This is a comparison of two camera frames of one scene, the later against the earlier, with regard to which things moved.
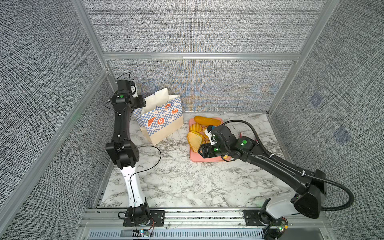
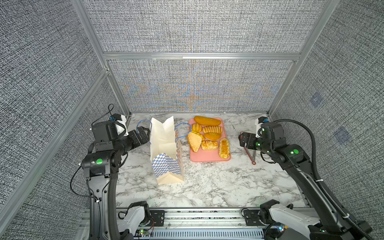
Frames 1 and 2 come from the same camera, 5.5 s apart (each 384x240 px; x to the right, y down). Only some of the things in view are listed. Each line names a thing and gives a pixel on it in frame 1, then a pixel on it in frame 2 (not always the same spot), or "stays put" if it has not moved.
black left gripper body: (138, 102) -> (134, 140)
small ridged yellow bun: (196, 127) stays put
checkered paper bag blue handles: (161, 117) -> (165, 150)
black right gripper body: (212, 150) -> (253, 142)
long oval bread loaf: (207, 121) stays put
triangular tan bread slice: (194, 140) stays put
